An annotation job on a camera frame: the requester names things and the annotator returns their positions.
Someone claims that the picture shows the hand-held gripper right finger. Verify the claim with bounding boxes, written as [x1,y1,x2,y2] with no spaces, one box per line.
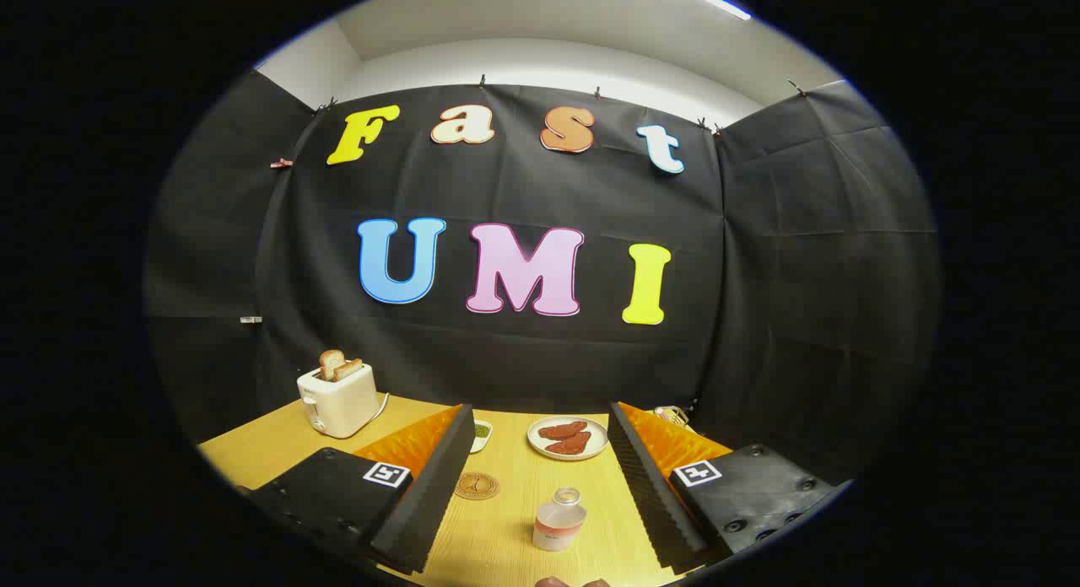
[606,401,853,575]

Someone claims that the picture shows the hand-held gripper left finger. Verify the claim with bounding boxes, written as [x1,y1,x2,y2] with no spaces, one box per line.
[240,404,478,575]

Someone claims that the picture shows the round cork coaster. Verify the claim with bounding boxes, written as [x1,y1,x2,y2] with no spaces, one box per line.
[455,472,500,501]

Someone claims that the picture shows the clear juice bottle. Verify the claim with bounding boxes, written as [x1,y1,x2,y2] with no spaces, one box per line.
[532,487,587,552]

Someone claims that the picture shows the white round plate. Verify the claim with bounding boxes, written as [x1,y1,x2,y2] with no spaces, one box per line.
[527,415,609,461]

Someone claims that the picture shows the wooden table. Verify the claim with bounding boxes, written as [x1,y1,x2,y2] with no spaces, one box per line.
[196,395,735,587]

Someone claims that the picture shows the white toaster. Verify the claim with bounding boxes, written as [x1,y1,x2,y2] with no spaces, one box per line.
[297,364,380,439]

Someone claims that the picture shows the black backdrop cloth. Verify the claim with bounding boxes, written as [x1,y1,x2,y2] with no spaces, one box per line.
[143,68,942,487]

